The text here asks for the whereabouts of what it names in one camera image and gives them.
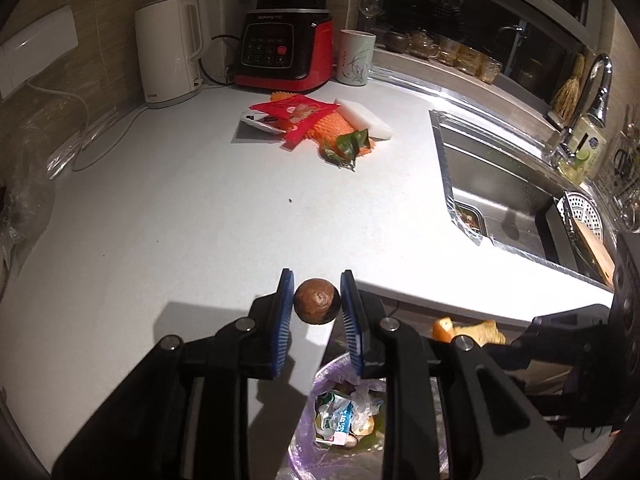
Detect white plastic bag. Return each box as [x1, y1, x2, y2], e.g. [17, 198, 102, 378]
[350, 387, 387, 423]

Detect large pale orange peel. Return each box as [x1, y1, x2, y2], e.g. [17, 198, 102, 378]
[432, 316, 507, 347]

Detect white ceramic cup with print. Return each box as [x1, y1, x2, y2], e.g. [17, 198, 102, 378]
[336, 30, 377, 85]

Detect stainless steel sink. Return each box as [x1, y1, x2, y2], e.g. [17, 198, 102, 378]
[429, 109, 616, 291]

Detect green leaves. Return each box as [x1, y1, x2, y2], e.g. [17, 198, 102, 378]
[320, 128, 373, 172]

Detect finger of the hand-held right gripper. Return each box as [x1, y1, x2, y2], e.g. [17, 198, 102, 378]
[505, 302, 609, 372]

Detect brown round fruit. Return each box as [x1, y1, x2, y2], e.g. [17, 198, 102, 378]
[293, 277, 342, 326]

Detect white sponge block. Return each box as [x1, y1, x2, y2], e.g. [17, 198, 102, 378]
[334, 97, 395, 141]

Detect dish soap bottle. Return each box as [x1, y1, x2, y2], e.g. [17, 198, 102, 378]
[557, 115, 608, 186]

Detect white power cable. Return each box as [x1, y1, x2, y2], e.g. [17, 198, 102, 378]
[30, 80, 146, 172]

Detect black blender cable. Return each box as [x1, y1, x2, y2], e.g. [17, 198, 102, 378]
[200, 35, 241, 86]

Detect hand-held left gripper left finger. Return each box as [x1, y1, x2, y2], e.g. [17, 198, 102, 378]
[50, 267, 296, 480]

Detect blue and white carton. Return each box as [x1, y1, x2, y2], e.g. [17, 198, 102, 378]
[314, 392, 362, 448]

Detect bamboo whisk brush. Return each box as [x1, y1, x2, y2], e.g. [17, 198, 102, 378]
[550, 53, 587, 126]

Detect clear plastic bag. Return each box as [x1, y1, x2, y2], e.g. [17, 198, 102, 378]
[0, 170, 58, 301]

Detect chrome faucet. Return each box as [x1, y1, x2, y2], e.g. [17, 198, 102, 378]
[547, 53, 613, 161]

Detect amber drinking glass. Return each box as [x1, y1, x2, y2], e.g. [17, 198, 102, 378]
[477, 55, 503, 84]
[457, 44, 483, 76]
[440, 35, 463, 66]

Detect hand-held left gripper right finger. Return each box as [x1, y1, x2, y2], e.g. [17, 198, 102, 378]
[340, 269, 581, 480]

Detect glass teapot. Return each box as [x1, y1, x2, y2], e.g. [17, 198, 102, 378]
[407, 30, 441, 61]

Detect clear wine glass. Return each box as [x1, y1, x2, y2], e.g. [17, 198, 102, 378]
[359, 0, 385, 33]

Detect wooden cutting board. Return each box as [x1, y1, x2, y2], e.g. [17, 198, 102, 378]
[575, 220, 616, 286]

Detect white wall socket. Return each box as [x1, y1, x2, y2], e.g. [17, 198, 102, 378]
[0, 5, 79, 101]

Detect white electric kettle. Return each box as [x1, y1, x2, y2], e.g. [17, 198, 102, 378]
[135, 0, 211, 110]

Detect dark window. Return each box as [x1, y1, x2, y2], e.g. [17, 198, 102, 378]
[360, 0, 601, 106]

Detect metal utensil rack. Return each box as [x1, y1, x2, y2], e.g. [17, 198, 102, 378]
[597, 105, 640, 233]

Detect small white black packet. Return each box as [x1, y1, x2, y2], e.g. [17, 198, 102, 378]
[240, 111, 286, 136]

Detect dark tea cup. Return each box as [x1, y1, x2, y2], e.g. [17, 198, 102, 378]
[384, 30, 411, 53]

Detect orange foam fruit net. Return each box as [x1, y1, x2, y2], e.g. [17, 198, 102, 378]
[270, 91, 376, 158]

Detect red and black blender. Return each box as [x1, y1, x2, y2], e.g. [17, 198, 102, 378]
[233, 0, 335, 93]

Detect perforated metal steamer tray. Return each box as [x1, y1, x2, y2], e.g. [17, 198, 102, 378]
[557, 190, 606, 241]

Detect trash bin with purple bag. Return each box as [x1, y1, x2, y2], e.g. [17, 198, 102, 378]
[285, 352, 451, 480]

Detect red snack packet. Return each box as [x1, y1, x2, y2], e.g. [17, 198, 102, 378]
[248, 94, 342, 151]

